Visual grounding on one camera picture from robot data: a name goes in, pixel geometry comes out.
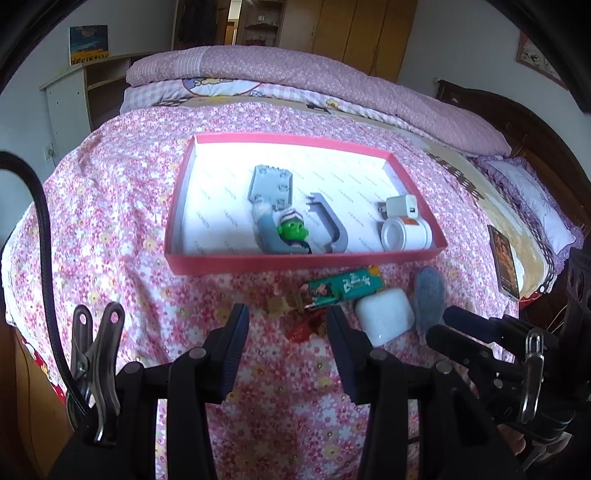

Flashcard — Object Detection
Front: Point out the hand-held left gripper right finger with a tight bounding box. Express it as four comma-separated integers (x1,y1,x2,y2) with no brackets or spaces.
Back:
325,305,509,480

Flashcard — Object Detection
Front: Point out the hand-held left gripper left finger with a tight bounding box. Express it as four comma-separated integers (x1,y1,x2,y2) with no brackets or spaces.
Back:
115,302,250,480

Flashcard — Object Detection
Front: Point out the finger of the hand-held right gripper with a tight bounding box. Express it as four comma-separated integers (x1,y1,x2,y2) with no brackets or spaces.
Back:
426,324,499,374
443,305,513,344

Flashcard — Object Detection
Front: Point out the pink cardboard box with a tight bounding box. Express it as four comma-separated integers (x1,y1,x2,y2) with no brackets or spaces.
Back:
164,134,448,277

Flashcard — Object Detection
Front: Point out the white cylindrical gadget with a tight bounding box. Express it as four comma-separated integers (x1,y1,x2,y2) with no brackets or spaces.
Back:
379,217,433,252

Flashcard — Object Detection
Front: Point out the white charger plug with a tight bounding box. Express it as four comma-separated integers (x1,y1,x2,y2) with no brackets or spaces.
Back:
379,196,421,220

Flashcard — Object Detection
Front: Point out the green-faced toy figure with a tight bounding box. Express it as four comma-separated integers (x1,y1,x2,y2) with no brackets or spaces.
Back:
252,200,315,256

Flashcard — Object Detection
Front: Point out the grey studded building plate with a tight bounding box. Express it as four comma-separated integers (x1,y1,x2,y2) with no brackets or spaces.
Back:
248,165,297,213

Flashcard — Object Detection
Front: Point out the person's right hand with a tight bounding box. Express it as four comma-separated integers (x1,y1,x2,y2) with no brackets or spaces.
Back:
501,425,529,460

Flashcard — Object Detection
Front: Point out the metal spring clip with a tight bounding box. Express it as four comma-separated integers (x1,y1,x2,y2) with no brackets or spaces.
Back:
517,330,546,425
66,302,126,446

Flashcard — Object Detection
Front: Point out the grey felt pad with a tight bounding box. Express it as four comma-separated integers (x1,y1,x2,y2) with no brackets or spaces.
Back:
412,267,448,344

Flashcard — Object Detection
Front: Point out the red candy wrapper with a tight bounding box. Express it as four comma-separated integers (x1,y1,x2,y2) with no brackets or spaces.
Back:
286,309,331,342

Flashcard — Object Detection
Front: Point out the white earbuds case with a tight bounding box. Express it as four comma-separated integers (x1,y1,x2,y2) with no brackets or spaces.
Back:
355,287,415,347

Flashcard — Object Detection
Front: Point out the small wooden block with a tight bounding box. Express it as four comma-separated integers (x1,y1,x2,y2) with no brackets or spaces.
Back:
268,295,305,317

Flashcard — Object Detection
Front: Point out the dark cover book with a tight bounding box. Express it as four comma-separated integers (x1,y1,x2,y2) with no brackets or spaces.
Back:
487,224,522,302

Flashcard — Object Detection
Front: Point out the green cartoon print box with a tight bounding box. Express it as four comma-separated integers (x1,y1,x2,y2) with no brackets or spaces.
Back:
299,267,384,308

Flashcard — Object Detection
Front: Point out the beige patterned bed mat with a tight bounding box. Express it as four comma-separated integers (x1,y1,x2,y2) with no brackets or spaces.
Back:
406,124,561,296

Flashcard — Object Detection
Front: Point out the purple frilled pillow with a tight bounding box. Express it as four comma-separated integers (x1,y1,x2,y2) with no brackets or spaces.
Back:
475,156,583,254

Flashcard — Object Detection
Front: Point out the pink floral bedsheet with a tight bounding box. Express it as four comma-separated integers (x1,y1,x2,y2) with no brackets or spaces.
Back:
2,99,550,480

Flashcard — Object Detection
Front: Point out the red patterned cloth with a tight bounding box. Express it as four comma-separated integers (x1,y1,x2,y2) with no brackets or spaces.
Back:
14,330,70,409

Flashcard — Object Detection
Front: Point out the dark wooden headboard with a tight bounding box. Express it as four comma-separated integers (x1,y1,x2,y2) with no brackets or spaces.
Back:
436,79,591,222

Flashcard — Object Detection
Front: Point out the checkered cartoon blanket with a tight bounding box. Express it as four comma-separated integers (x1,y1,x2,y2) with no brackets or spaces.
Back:
120,76,416,134

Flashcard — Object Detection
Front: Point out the purple folded quilt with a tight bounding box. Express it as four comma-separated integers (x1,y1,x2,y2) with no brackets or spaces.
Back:
126,45,512,157

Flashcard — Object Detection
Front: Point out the light wooden shelf desk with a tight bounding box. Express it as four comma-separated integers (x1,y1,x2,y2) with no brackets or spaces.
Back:
39,52,155,160

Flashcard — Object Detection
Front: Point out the wooden wardrobe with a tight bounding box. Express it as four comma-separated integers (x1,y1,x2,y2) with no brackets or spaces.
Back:
277,0,419,84

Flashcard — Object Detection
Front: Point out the wooden shelf unit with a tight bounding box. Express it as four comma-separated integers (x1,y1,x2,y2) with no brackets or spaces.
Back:
242,0,284,47

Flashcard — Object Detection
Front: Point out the dark hanging garment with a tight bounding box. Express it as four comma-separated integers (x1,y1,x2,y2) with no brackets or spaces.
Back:
178,0,218,49

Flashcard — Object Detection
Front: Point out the blue and yellow painting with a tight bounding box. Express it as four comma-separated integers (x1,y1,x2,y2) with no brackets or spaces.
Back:
68,24,109,66

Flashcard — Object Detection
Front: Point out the black cable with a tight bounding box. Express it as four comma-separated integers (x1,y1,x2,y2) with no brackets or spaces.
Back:
0,150,93,430

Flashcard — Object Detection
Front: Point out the framed wall picture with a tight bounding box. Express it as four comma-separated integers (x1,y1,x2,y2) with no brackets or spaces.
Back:
515,31,570,90

